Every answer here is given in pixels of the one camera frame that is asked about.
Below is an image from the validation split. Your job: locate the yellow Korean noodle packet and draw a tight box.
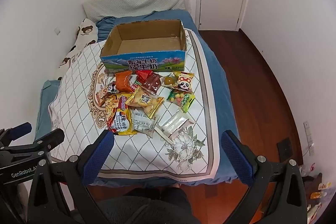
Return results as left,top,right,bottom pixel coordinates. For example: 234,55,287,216
105,93,137,136

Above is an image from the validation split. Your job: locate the silver white snack packet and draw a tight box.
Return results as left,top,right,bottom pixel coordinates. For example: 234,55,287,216
131,108,159,138

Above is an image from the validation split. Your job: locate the orange snack packet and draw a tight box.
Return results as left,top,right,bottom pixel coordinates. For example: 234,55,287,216
116,71,133,93

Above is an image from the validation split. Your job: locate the yellow egg biscuit packet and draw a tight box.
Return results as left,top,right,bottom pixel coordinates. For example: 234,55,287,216
126,86,165,119

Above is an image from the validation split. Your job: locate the dark red-brown snack packet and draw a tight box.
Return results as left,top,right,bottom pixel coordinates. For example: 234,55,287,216
142,73,161,95

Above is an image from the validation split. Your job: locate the white wafer packet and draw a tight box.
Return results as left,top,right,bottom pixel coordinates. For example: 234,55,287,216
154,110,195,144

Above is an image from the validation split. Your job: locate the green colourful candy packet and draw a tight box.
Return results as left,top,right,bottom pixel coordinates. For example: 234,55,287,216
167,89,195,113

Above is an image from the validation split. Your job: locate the yellow mushroom panda snack packet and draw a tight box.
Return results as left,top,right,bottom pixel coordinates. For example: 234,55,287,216
173,72,194,93

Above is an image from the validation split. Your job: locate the white power strip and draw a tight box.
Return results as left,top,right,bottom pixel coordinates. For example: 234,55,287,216
303,121,314,156

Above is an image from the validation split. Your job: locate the blue bed sheet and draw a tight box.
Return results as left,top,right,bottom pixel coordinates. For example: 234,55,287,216
35,10,238,187

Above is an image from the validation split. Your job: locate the black clothed operator body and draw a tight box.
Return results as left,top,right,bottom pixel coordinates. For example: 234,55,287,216
97,184,200,223

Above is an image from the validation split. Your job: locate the bear print pillow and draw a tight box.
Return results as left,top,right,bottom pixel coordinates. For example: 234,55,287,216
54,18,98,80

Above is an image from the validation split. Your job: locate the jelly cup with yellow fruit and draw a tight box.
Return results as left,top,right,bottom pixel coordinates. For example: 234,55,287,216
160,73,178,88

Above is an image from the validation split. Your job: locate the open cardboard milk box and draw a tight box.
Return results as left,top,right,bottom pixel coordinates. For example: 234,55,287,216
100,19,187,73

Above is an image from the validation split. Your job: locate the grey white pillow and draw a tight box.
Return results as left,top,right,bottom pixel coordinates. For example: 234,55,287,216
83,0,191,22

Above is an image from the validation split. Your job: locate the black wall socket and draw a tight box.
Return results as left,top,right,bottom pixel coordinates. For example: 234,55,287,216
276,138,293,162

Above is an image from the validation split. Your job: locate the small wall outlet plate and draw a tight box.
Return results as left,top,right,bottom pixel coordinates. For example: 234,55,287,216
54,27,60,35

